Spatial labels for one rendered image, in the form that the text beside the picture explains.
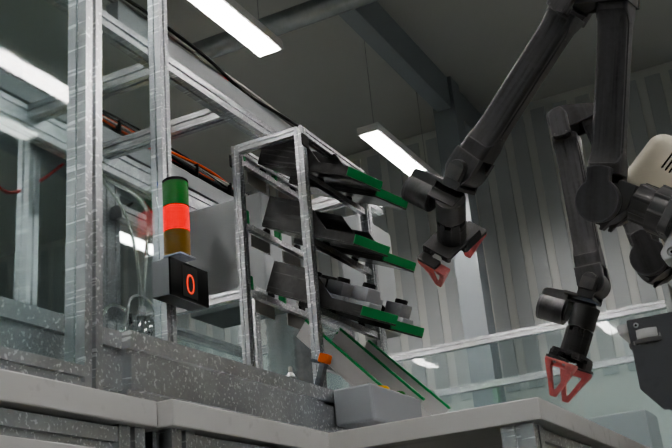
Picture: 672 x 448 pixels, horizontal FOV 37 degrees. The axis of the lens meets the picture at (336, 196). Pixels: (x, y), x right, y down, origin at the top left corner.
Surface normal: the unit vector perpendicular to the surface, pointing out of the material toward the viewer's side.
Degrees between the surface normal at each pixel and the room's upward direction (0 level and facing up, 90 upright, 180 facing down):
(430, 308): 90
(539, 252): 90
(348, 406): 90
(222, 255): 90
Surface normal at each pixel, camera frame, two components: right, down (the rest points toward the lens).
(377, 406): 0.88, -0.25
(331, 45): 0.09, 0.92
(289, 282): -0.60, -0.25
